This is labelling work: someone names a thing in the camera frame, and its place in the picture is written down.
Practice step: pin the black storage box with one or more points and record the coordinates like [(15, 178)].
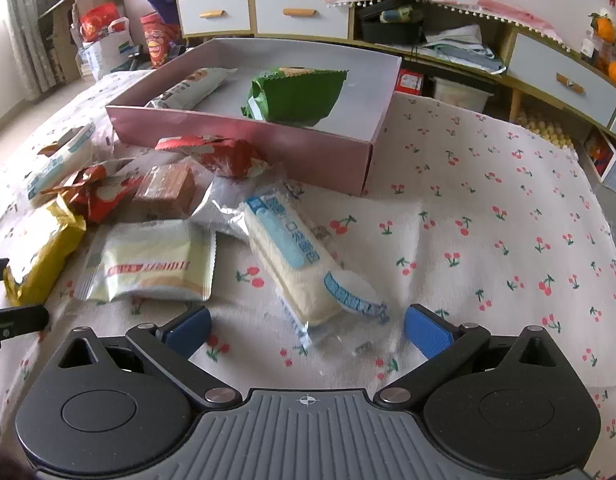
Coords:
[(387, 30)]

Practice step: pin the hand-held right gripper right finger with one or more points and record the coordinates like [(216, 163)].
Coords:
[(427, 332)]

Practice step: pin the white snack packet brown picture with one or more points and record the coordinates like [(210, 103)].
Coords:
[(193, 87)]

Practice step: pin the grey curtain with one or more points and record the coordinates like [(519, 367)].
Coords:
[(28, 30)]

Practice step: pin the red white snack packet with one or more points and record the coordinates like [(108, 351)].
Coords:
[(223, 155), (100, 195)]

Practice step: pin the white blue snack packet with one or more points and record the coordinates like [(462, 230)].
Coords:
[(58, 160)]

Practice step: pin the red printed bucket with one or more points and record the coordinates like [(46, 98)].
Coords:
[(158, 42)]

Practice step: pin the clear brown wafer packet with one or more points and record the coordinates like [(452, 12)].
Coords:
[(163, 190)]

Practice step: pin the cream packet red stripe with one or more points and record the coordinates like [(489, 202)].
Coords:
[(148, 255)]

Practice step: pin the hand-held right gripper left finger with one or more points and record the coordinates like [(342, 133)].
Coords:
[(190, 329)]

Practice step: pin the printed white cardboard box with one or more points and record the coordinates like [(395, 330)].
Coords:
[(610, 165)]

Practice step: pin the yellow snack packet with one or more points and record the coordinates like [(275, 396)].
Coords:
[(43, 255)]

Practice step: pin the red flat box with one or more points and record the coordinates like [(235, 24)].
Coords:
[(409, 81)]

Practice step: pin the clear plastic bin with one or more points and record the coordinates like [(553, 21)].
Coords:
[(462, 94)]

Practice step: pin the white shopping bag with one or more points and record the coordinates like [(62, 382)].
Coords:
[(105, 50)]

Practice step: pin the silvery clear snack packet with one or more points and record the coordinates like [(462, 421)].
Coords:
[(220, 210)]

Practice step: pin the wooden side shelf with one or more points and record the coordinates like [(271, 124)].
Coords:
[(63, 10)]

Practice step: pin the pink fringed cloth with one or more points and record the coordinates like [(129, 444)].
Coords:
[(462, 5)]

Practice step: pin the green snack packet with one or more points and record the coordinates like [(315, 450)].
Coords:
[(293, 97)]

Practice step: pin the cherry print cloth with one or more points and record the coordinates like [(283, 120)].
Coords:
[(487, 235)]

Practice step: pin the yellow bumpy tray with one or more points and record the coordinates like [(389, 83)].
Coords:
[(545, 127)]

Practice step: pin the wooden cabinet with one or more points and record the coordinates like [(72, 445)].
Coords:
[(502, 40)]

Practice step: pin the folded pale clothes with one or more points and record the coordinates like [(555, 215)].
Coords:
[(462, 47)]

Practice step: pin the pink cardboard box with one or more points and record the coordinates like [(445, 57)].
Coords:
[(238, 145)]

